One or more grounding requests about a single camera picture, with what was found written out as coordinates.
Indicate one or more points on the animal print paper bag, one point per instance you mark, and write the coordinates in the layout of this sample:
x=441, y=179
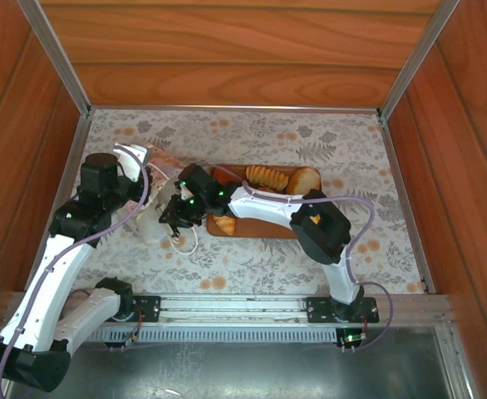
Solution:
x=152, y=228

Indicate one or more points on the fake croissant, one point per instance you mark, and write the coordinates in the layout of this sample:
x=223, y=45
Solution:
x=226, y=225

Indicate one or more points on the ribbed fake bread roll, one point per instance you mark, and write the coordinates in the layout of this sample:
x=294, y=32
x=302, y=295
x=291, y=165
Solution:
x=266, y=178

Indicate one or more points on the round golden fake bun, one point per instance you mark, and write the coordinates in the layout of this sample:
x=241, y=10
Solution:
x=303, y=180

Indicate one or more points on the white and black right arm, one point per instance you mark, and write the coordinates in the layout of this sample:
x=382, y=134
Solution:
x=260, y=208

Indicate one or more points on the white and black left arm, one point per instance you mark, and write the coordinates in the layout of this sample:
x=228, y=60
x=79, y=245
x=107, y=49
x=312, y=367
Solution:
x=60, y=270

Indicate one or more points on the brown wooden tray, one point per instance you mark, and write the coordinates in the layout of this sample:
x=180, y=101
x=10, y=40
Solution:
x=260, y=228

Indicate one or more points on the floral patterned table cover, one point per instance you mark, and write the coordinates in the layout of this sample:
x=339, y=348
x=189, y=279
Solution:
x=268, y=266

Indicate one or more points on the grey metal sheet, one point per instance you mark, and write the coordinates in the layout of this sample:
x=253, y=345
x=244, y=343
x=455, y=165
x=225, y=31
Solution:
x=227, y=374

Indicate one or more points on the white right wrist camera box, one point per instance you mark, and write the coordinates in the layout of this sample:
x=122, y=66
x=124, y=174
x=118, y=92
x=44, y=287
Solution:
x=186, y=193

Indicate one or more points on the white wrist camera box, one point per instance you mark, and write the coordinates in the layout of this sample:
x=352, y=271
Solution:
x=129, y=160
x=186, y=193

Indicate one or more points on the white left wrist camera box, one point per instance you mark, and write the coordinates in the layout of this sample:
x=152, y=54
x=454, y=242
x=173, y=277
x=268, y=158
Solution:
x=129, y=160

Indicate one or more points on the aluminium frame bar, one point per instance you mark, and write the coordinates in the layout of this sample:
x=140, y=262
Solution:
x=227, y=108

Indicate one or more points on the aluminium frame post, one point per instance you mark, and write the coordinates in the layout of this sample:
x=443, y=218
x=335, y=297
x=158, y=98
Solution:
x=54, y=54
x=418, y=54

